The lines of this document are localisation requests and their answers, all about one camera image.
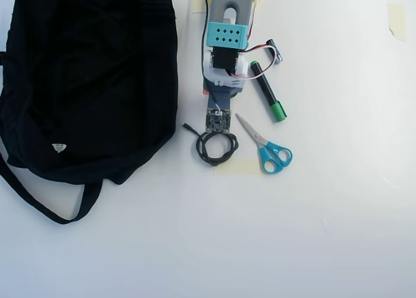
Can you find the black fabric bag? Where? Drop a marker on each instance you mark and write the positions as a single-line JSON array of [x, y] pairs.
[[81, 116]]

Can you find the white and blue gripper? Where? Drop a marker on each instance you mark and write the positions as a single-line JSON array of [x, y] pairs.
[[208, 89]]

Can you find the gripper camera circuit board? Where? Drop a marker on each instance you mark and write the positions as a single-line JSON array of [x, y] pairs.
[[218, 120]]

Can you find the black marker green cap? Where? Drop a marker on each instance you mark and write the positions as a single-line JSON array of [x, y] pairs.
[[268, 93]]

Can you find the small black battery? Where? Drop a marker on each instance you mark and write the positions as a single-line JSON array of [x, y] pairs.
[[279, 59]]

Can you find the grey teal robot arm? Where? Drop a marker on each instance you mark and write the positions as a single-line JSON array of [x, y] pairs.
[[227, 5]]

